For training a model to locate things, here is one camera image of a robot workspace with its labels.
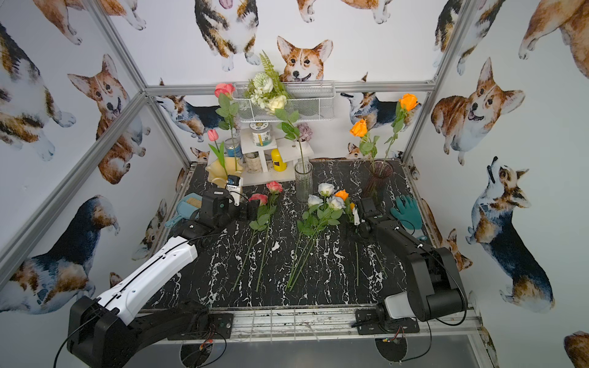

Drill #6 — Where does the orange rose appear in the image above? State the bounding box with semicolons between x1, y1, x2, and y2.
384;94;420;159
334;190;360;286
350;119;380;165

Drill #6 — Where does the cream rose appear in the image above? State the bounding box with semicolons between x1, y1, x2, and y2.
267;94;311;175

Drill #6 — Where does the pink rose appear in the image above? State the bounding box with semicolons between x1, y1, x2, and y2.
232;193;270;291
256;181;283;291
215;84;239;137

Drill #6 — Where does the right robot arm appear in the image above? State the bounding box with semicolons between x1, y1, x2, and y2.
353;196;468;324

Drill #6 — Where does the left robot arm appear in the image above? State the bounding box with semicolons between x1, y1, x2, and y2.
60;188;262;367

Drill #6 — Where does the teal dustpan with brush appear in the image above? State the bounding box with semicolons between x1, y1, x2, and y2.
165;193;202;228

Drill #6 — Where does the yellow fluted vase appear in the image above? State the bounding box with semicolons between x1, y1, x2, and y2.
206;156;244;189

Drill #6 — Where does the teal rubber glove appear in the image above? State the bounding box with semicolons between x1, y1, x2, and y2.
390;195;428;241

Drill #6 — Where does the white rose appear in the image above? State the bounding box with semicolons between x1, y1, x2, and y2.
286;195;323;291
297;196;344;281
318;182;335;197

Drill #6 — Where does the purple glass vase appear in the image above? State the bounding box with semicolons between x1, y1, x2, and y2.
363;159;394;205

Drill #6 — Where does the blue tin can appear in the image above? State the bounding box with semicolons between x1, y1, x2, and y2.
224;137;243;159

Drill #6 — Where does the white wooden shelf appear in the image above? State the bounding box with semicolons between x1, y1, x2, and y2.
206;128;315;187

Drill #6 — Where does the yellow bottle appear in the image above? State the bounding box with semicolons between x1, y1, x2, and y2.
271;149;287;172

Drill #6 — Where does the white lidded jar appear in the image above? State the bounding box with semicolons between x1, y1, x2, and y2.
249;122;272;147

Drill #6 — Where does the clear glass cylinder vase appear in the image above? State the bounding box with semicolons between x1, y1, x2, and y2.
294;161;313;202

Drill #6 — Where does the small pink potted flower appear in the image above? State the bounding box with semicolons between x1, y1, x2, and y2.
296;122;313;142

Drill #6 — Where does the white green artificial bouquet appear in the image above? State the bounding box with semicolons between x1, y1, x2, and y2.
244;52;291;113

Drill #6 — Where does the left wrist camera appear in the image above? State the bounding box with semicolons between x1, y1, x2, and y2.
225;175;242;206

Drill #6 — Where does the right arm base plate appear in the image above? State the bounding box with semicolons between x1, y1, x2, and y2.
351;308;420;335

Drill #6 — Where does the white wire basket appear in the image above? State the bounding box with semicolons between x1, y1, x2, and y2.
233;81;336;123

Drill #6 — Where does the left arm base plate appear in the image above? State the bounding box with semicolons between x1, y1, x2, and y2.
167;313;234;341

